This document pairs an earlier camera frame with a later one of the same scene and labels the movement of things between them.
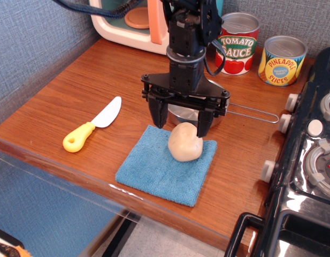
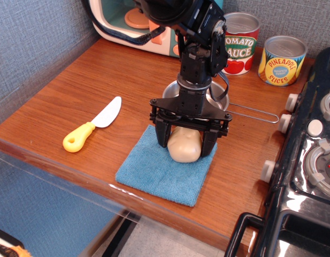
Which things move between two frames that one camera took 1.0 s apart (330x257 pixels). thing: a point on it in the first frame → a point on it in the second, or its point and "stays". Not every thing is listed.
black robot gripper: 186,83 → 189,109
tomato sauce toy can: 239,38 stays
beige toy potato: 183,143 stays
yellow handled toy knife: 74,142 stays
